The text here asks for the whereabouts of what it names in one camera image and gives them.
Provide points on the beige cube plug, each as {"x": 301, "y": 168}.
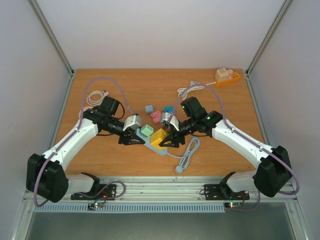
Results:
{"x": 221, "y": 74}

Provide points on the green small plug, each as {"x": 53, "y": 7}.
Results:
{"x": 146, "y": 130}

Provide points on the controller board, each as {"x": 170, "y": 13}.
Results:
{"x": 96, "y": 206}
{"x": 232, "y": 204}

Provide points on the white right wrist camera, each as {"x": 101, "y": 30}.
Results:
{"x": 173, "y": 122}

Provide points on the round beige power strip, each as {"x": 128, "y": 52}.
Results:
{"x": 83, "y": 110}

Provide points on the pink plug adapter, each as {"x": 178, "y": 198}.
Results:
{"x": 156, "y": 116}

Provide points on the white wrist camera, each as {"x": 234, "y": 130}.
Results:
{"x": 173, "y": 122}
{"x": 134, "y": 122}

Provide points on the yellow cube socket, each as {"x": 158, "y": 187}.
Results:
{"x": 157, "y": 137}

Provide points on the orange power strip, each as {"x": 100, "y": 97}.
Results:
{"x": 234, "y": 77}

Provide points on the light blue usb charger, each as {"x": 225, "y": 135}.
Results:
{"x": 150, "y": 109}

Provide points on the grey blue strip base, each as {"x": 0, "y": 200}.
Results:
{"x": 147, "y": 144}

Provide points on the left controller board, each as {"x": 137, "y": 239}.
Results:
{"x": 96, "y": 206}

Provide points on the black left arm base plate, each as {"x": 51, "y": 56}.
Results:
{"x": 98, "y": 191}

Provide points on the aluminium rail frame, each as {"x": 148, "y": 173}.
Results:
{"x": 274, "y": 219}

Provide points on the right controller board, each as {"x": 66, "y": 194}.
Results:
{"x": 232, "y": 204}

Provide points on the teal plug adapter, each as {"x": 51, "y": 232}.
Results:
{"x": 168, "y": 109}

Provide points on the grey slotted cable duct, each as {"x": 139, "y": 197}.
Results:
{"x": 131, "y": 208}

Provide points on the pink small plug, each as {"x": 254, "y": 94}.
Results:
{"x": 230, "y": 72}

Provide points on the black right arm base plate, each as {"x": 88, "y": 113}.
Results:
{"x": 213, "y": 192}

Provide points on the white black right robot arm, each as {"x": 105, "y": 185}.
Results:
{"x": 272, "y": 164}

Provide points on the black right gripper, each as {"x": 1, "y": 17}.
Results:
{"x": 175, "y": 136}

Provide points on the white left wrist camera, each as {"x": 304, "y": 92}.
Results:
{"x": 134, "y": 122}

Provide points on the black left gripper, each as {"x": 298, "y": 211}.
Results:
{"x": 127, "y": 139}

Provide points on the white 66W usb charger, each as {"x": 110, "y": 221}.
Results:
{"x": 164, "y": 118}

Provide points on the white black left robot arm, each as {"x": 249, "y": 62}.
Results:
{"x": 46, "y": 175}

